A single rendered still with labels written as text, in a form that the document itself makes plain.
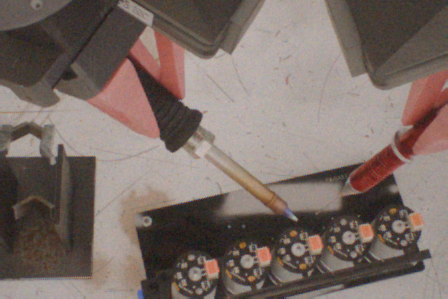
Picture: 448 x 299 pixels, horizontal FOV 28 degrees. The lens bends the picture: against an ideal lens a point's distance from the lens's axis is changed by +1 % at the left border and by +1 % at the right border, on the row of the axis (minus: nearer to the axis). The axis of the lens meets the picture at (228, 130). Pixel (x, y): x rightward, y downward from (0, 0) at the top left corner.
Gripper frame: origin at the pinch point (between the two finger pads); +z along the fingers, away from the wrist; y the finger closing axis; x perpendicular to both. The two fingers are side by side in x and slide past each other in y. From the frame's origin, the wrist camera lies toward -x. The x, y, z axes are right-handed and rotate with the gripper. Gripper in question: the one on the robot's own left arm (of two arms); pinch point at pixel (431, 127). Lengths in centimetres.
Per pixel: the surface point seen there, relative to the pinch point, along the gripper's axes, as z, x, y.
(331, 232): 12.2, 1.6, 0.7
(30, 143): 22.9, -10.1, -11.0
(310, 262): 12.7, 0.1, 2.0
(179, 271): 14.9, -6.3, 0.5
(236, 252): 13.8, -3.4, 0.4
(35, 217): 22.7, -10.9, -6.2
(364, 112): 16.1, 9.5, -7.4
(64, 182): 17.3, -10.4, -6.1
